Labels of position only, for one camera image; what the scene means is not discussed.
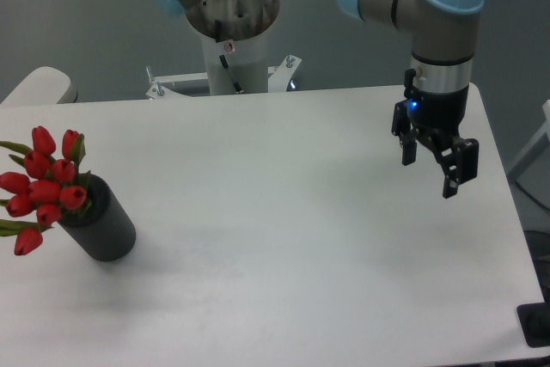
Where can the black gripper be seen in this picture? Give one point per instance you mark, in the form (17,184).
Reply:
(437,115)

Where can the red tulip bouquet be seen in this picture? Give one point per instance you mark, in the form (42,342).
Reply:
(47,190)

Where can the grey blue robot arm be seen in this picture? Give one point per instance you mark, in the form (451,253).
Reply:
(436,84)

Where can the dark grey ribbed vase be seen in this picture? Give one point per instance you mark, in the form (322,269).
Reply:
(104,231)

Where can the black device at table edge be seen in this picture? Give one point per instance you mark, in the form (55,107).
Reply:
(534,321)

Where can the white chair seat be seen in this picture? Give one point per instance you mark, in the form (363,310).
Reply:
(43,86)

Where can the white frame at right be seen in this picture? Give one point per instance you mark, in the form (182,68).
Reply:
(535,146)

